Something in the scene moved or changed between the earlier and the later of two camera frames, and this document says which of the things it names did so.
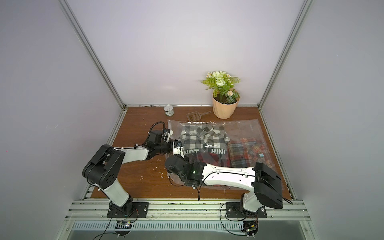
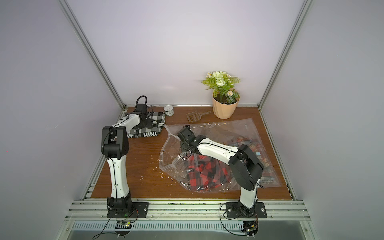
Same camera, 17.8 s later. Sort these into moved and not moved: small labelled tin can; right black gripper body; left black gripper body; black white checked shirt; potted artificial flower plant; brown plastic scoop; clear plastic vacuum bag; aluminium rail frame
Moved: black white checked shirt; right black gripper body; left black gripper body
Not moved: brown plastic scoop; clear plastic vacuum bag; potted artificial flower plant; small labelled tin can; aluminium rail frame
